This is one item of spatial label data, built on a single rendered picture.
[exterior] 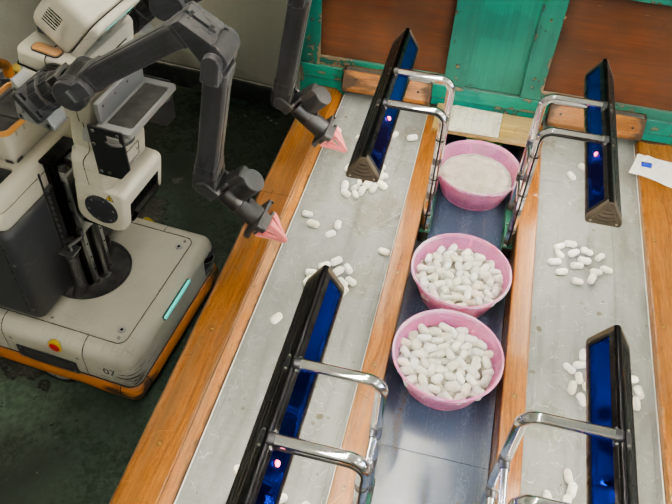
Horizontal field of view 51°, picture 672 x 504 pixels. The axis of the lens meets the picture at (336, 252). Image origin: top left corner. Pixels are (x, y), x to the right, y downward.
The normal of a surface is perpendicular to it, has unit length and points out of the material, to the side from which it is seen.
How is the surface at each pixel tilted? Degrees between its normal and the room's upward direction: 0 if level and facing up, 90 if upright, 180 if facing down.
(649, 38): 91
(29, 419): 0
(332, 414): 0
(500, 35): 90
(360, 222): 0
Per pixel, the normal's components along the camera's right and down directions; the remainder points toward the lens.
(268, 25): -0.31, 0.68
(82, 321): 0.04, -0.69
